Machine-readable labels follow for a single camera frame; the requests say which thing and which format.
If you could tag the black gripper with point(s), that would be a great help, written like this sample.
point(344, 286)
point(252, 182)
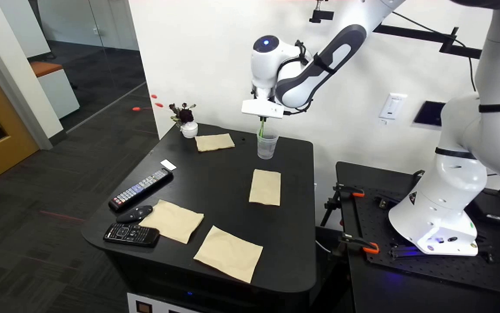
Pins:
point(264, 118)

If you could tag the green pen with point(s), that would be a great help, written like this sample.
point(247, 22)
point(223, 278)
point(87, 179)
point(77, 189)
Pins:
point(261, 132)

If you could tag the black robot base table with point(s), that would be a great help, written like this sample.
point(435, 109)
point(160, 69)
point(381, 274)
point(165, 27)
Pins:
point(435, 285)

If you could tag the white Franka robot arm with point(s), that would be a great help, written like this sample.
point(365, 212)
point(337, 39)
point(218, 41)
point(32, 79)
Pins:
point(452, 198)

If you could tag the clear plastic cup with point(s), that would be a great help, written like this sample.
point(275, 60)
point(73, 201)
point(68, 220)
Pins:
point(266, 151)

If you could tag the small beige paper napkin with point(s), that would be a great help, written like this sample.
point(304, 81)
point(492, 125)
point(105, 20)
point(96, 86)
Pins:
point(214, 144)

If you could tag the narrow beige paper napkin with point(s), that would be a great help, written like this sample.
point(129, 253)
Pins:
point(264, 187)

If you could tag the white vase with dark flowers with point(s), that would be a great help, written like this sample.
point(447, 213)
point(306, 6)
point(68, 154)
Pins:
point(188, 130)

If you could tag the black rounded work table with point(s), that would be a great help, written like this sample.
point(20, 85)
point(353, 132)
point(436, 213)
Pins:
point(221, 186)

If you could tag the small white block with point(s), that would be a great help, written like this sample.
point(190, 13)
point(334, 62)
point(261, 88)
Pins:
point(169, 166)

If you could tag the red floor marker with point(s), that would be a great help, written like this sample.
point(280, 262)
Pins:
point(136, 109)

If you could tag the large beige paper napkin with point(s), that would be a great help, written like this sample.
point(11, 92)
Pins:
point(228, 255)

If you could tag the long black remote control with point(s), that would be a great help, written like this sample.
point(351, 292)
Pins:
point(141, 189)

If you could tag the small black remote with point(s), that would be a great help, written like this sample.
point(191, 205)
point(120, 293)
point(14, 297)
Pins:
point(134, 215)

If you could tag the wide black button remote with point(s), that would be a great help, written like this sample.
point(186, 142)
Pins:
point(131, 236)

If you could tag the white bench with orange cushion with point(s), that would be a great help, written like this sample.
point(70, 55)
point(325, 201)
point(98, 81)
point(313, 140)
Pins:
point(58, 88)

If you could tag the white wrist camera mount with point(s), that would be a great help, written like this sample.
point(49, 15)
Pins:
point(261, 109)

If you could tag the white wall outlet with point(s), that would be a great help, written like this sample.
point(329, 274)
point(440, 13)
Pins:
point(393, 109)

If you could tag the black wall panel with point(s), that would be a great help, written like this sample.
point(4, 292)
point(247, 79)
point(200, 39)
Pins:
point(429, 114)

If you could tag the black camera boom rod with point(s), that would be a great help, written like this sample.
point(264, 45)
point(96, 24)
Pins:
point(429, 36)

